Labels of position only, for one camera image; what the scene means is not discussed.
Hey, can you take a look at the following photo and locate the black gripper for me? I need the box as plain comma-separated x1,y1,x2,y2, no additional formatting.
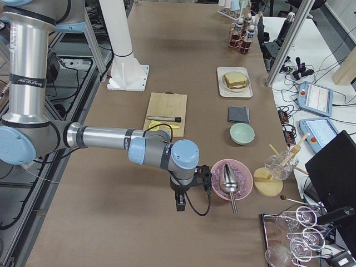
169,165,212,212

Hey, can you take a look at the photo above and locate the white round plate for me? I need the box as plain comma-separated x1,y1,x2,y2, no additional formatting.
222,75,250,92

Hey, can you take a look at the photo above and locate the bread slice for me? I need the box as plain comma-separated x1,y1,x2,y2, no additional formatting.
224,72,248,86
227,82,249,90

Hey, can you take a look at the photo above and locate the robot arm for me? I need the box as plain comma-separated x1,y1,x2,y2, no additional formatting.
1,1,212,211

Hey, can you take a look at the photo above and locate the black metal glass tray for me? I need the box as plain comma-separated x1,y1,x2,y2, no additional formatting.
261,214,325,266

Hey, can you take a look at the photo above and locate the cream rabbit tray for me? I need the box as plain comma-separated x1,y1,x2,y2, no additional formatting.
216,67,253,98

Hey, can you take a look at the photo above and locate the steel ice scoop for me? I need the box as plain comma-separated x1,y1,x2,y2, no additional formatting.
219,164,239,214

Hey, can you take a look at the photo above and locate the pink bowl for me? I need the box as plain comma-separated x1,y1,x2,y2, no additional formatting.
211,159,253,201

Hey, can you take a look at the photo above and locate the steel muddler black tip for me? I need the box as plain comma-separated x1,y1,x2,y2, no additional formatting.
146,116,182,123

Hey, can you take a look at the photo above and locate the yellow plastic knife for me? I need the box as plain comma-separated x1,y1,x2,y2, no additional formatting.
148,120,180,131

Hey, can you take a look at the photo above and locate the wooden stand round base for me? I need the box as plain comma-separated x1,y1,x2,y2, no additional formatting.
253,132,310,197

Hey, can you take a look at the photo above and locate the mint green bowl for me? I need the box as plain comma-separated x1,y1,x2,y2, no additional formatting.
230,123,255,145

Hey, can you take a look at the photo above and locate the wooden cutting board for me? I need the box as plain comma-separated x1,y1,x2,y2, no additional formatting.
143,92,187,137

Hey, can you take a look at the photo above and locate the grey folded cloth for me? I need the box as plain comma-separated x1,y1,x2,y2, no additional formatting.
228,106,250,123

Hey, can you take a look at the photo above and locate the glass mug on stand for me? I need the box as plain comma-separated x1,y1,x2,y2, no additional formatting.
265,151,299,181

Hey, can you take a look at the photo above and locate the upturned wine glass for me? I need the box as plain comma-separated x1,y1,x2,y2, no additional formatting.
286,228,325,251
265,238,313,266
275,206,317,233

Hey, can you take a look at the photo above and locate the black laptop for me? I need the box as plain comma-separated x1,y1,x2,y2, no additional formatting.
305,130,355,211

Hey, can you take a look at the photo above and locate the blue cased tablet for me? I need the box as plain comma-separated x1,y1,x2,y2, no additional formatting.
297,82,333,117

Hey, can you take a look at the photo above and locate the tea bottle front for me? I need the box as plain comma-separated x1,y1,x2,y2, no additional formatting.
240,25,255,55

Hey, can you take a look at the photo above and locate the tea bottle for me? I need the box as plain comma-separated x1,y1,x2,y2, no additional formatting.
243,13,253,31
229,18,244,48
240,25,255,55

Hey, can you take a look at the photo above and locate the tea bottle middle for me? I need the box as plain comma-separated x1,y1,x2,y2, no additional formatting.
229,18,244,48

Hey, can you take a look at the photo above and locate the tea bottle back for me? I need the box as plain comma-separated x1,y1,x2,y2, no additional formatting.
243,13,253,31

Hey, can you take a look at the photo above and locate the white cup rack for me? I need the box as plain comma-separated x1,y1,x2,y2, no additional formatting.
218,0,251,20

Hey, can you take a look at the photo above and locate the black water bottle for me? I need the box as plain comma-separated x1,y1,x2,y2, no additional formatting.
275,12,295,47

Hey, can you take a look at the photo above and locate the pink cup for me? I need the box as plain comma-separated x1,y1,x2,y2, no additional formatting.
219,0,231,9

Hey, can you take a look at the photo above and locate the blue cup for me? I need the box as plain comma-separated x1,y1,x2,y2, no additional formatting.
230,0,240,11

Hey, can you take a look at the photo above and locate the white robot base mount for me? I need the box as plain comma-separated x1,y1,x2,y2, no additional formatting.
100,0,149,92

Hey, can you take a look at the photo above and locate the copper wire bottle rack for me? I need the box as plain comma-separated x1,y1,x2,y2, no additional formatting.
229,12,255,55

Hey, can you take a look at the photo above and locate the aluminium frame post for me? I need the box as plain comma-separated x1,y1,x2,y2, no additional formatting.
266,0,315,88

